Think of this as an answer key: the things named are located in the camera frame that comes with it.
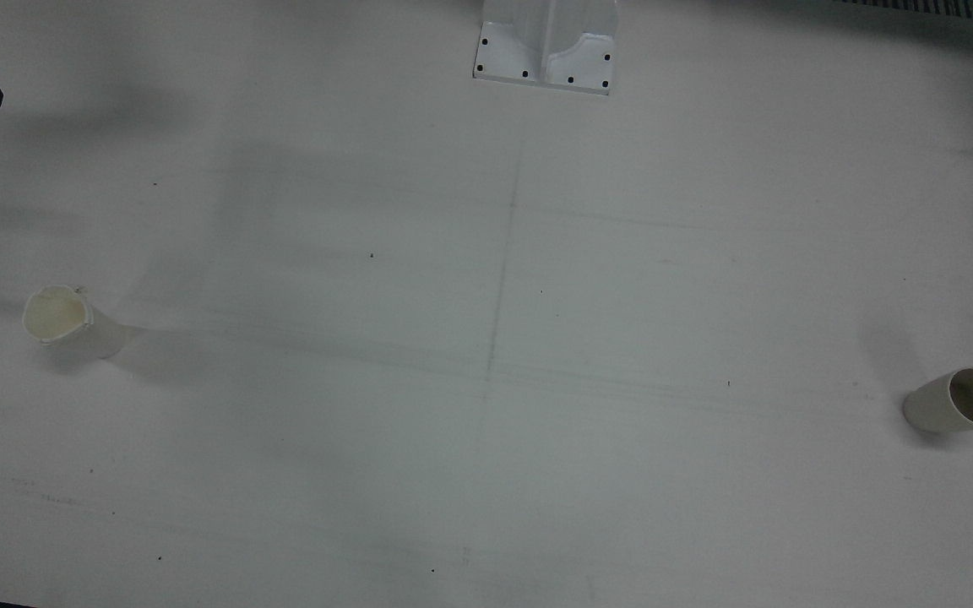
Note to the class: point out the dark ribbed vent strip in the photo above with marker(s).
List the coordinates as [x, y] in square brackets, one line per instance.
[943, 8]

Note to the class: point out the beige paper cup smooth rim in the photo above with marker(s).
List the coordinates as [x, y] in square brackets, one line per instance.
[934, 405]

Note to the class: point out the white paper cup rim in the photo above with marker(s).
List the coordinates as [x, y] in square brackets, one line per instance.
[56, 314]

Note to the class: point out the white metal mount base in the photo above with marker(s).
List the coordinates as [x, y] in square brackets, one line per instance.
[512, 51]

